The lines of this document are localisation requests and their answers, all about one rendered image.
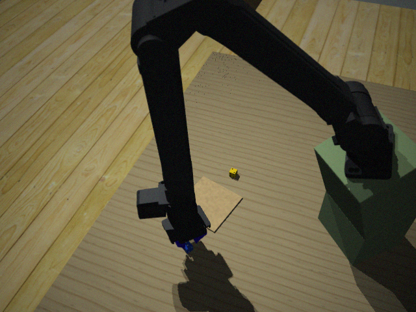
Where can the tan mat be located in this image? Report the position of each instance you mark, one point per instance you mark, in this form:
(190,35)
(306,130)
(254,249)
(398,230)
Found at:
(216,201)

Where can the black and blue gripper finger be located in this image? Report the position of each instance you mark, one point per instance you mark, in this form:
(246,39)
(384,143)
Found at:
(180,245)
(198,238)

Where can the blue die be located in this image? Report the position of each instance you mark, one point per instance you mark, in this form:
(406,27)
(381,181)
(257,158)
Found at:
(188,247)

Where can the yellow die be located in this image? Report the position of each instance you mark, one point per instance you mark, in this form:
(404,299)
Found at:
(233,172)

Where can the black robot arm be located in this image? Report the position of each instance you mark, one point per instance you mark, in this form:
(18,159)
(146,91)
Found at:
(160,27)

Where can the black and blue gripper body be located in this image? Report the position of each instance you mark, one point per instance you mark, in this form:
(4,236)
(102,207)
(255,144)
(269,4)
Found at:
(185,230)

